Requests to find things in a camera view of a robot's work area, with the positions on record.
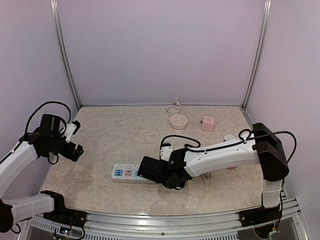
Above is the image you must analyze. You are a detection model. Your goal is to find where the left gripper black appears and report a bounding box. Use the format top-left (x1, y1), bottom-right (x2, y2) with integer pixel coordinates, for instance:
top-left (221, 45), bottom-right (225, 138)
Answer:
top-left (45, 133), bottom-right (84, 162)

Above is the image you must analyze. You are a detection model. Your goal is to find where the white multicolour power strip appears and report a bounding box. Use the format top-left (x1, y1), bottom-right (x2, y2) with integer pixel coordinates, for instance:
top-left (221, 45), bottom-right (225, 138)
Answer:
top-left (110, 163), bottom-right (154, 184)

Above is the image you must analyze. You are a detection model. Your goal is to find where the pink cube socket adapter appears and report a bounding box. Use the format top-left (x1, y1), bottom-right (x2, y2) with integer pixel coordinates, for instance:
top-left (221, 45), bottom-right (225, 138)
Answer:
top-left (200, 115), bottom-right (215, 132)

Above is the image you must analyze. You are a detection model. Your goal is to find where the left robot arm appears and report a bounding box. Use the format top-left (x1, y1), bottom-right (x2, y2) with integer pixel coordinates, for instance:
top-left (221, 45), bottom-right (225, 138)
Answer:
top-left (0, 114), bottom-right (87, 233)

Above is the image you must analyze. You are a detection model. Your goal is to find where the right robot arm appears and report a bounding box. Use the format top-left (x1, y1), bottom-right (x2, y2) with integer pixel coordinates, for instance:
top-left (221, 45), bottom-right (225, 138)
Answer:
top-left (137, 123), bottom-right (289, 227)

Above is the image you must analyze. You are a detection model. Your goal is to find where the white flat plug adapter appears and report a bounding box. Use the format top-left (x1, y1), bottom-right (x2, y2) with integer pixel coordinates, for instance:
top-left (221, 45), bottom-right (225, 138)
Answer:
top-left (223, 134), bottom-right (236, 141)

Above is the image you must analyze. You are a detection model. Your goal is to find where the round pink power socket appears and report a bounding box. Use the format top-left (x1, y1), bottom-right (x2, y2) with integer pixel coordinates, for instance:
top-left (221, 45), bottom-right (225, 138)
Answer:
top-left (169, 114), bottom-right (189, 130)

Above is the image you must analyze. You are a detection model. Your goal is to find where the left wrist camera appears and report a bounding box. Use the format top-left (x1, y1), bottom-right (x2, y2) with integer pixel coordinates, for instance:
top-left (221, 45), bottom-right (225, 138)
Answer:
top-left (63, 120), bottom-right (81, 143)

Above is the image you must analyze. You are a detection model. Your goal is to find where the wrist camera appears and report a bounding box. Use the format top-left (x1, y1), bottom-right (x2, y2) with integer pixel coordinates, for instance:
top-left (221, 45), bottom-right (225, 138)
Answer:
top-left (159, 142), bottom-right (173, 162)
top-left (63, 120), bottom-right (81, 143)

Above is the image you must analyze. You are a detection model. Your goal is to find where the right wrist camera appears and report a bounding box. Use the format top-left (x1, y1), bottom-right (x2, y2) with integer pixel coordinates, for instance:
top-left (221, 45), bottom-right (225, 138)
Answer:
top-left (159, 142), bottom-right (173, 162)

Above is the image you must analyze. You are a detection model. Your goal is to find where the white coiled socket cable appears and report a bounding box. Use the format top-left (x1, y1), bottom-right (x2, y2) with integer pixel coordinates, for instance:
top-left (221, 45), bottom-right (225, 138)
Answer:
top-left (165, 100), bottom-right (183, 117)

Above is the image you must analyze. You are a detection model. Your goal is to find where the front aluminium rail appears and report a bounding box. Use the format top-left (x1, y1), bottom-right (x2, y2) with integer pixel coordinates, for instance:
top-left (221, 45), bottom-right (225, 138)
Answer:
top-left (19, 198), bottom-right (310, 240)

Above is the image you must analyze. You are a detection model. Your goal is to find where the left aluminium frame post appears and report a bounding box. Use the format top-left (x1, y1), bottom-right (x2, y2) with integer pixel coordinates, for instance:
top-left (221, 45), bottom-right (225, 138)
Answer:
top-left (49, 0), bottom-right (82, 110)

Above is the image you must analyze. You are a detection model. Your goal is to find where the aluminium frame post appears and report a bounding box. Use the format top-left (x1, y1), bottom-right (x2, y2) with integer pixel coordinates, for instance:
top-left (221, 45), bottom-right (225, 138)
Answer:
top-left (241, 0), bottom-right (272, 112)
top-left (49, 0), bottom-right (82, 110)

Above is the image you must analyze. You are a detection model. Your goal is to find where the right aluminium frame post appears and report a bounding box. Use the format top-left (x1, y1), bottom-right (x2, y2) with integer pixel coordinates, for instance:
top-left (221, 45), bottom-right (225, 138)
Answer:
top-left (241, 0), bottom-right (272, 112)

